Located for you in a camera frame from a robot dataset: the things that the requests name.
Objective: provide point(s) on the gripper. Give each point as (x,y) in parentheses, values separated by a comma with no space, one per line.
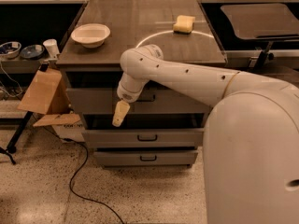
(125,95)

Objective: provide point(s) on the grey top drawer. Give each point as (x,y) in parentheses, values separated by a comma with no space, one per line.
(95,93)

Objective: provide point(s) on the grey drawer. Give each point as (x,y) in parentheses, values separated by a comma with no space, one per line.
(95,93)
(145,131)
(144,157)

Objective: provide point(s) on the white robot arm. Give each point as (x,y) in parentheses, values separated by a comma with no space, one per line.
(251,136)

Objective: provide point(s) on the grey drawer cabinet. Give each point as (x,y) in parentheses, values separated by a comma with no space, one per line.
(136,23)

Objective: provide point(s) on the grey middle drawer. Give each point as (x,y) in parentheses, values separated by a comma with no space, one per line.
(145,131)

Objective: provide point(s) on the grey bottom drawer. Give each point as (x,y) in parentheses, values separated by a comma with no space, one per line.
(144,157)

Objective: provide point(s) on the cardboard box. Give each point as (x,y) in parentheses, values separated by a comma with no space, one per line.
(46,96)

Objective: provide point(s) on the white bowl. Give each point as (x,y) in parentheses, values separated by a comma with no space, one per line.
(92,35)

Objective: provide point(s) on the white paper cup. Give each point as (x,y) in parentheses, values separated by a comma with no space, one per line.
(51,47)

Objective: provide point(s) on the yellow sponge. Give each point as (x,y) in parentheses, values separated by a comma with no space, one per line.
(184,24)

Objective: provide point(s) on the dark blue plate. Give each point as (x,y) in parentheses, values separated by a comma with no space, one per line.
(32,52)

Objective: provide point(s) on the black stand leg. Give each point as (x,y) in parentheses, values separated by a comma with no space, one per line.
(21,124)

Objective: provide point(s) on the blue patterned bowl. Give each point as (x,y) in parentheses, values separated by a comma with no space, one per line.
(10,50)

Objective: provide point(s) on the black office chair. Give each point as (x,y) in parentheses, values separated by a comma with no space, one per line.
(262,22)

